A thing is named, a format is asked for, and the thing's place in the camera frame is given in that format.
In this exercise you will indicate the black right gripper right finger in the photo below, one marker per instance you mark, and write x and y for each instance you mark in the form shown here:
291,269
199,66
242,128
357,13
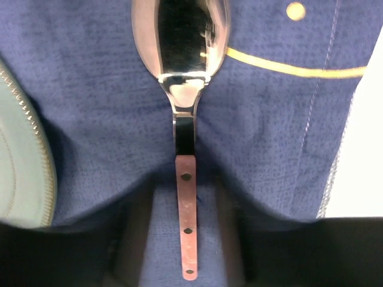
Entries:
270,251

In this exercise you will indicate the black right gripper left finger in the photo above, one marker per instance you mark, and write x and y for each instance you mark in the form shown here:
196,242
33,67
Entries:
111,240

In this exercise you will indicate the green ceramic plate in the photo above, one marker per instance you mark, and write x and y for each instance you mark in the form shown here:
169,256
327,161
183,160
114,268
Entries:
28,173

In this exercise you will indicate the blue cloth placemat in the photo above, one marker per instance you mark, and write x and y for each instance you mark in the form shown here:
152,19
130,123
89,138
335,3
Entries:
275,136

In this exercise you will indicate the pink handled spoon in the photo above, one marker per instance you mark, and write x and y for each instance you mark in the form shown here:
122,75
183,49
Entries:
183,44

